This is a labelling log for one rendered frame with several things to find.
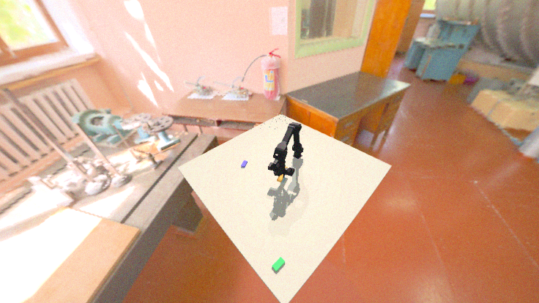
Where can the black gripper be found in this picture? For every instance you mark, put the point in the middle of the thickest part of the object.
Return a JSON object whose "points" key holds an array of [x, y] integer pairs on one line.
{"points": [[287, 171]]}

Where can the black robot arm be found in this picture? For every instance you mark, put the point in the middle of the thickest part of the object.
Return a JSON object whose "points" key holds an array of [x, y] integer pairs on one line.
{"points": [[281, 149]]}

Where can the small green block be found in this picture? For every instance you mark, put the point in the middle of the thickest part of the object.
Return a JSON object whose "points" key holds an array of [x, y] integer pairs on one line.
{"points": [[277, 265]]}

